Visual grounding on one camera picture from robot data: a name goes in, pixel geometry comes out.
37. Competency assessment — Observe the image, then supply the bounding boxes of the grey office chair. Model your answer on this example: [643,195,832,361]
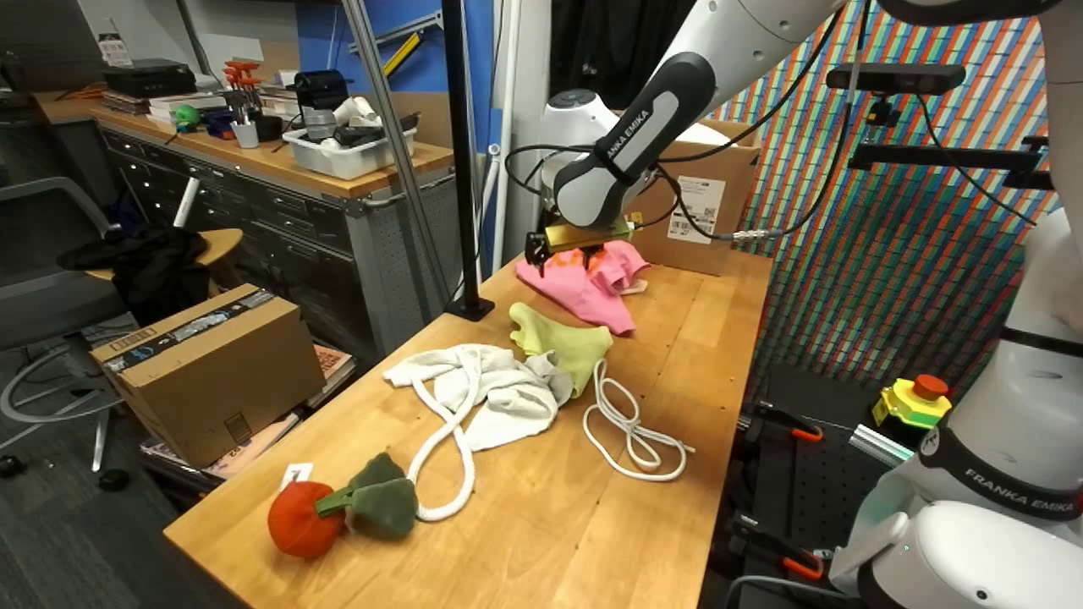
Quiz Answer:
[0,173,127,349]

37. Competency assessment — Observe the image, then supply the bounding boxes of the silver metal pole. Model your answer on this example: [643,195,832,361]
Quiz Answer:
[339,0,457,319]

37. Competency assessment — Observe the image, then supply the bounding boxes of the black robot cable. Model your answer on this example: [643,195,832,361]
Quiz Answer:
[503,0,876,246]

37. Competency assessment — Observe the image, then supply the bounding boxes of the black bag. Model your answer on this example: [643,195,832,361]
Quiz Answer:
[56,223,214,329]

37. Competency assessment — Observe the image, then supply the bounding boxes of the black round container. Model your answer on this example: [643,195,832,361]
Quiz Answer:
[295,67,351,115]

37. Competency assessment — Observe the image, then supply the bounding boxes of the black stereo camera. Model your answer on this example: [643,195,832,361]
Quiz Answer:
[824,61,967,97]

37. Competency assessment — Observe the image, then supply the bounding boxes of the white cable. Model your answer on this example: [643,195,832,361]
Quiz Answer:
[577,361,696,486]

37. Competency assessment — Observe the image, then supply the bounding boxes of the round wooden stool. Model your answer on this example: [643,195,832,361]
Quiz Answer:
[80,223,247,283]

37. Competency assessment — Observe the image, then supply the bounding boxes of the yellow-green cloth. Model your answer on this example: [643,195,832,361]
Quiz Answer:
[503,297,620,399]

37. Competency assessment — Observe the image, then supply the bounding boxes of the yellow emergency stop button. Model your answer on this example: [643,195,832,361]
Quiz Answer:
[871,370,959,432]

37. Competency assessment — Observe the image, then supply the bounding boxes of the white tote bag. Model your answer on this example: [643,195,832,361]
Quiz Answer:
[378,343,574,523]

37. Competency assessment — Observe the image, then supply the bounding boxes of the white hose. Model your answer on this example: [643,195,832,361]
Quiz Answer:
[0,337,116,429]

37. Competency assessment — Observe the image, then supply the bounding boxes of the white plastic bin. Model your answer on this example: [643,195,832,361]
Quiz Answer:
[281,126,421,184]

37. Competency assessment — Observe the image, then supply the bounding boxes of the yellow level tool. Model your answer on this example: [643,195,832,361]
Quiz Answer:
[377,31,425,80]

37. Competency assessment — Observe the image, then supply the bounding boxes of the black cart with orange clamps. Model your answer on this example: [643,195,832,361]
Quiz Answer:
[725,387,907,588]

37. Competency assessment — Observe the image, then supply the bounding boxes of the grey workbench with wooden top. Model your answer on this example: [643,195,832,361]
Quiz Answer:
[30,94,467,358]

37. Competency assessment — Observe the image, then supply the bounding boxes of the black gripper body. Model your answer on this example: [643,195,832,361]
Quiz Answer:
[521,223,560,273]

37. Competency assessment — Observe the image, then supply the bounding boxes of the black boom bracket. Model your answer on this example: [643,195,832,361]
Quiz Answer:
[844,132,1083,194]

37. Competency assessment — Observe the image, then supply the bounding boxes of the cardboard box with white label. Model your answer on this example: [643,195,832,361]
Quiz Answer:
[621,115,767,280]

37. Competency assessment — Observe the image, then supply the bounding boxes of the white plastic sheet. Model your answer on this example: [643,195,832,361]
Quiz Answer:
[674,120,736,150]

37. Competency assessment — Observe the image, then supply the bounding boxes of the green small object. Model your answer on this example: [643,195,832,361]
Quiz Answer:
[165,102,210,132]

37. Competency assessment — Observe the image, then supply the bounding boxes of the black pole with base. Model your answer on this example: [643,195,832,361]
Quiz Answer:
[439,0,496,324]

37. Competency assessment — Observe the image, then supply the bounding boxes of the black device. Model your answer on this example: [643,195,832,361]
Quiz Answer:
[102,61,198,102]

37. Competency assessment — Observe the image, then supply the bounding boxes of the orange toy figure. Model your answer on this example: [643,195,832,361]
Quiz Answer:
[220,59,263,94]

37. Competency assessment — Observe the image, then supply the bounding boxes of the pink cloth with orange print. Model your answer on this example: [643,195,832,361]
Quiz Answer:
[514,237,653,337]

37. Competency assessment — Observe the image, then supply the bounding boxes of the red plush tomato green leaves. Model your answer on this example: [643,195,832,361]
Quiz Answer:
[263,451,421,562]

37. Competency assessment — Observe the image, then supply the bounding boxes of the open cardboard box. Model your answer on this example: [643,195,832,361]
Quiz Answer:
[87,280,328,472]

